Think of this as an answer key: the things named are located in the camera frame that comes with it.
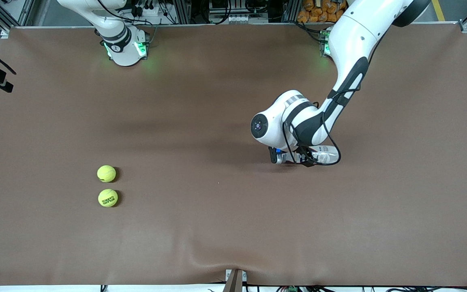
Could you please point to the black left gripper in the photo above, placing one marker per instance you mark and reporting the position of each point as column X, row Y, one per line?
column 303, row 154

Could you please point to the clear tennis ball can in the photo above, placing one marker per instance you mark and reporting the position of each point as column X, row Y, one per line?
column 327, row 154

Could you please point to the yellow tennis ball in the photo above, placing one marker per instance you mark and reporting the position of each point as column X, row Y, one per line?
column 108, row 198
column 106, row 173

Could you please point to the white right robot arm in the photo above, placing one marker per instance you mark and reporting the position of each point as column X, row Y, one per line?
column 120, row 36

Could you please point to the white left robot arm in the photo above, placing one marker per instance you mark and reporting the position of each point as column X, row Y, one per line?
column 351, row 44

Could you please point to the brown table mat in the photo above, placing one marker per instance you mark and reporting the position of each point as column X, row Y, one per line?
column 217, row 223

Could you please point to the pile of orange objects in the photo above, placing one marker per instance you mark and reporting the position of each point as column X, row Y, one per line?
column 314, row 10

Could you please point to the white terminal block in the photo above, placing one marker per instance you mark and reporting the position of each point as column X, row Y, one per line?
column 239, row 18

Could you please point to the white power strip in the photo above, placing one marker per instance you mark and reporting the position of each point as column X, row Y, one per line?
column 152, row 12

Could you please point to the brown mounting bracket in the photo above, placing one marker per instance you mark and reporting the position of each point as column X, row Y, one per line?
column 234, row 280

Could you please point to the silver table edge rail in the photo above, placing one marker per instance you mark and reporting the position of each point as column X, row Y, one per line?
column 217, row 25

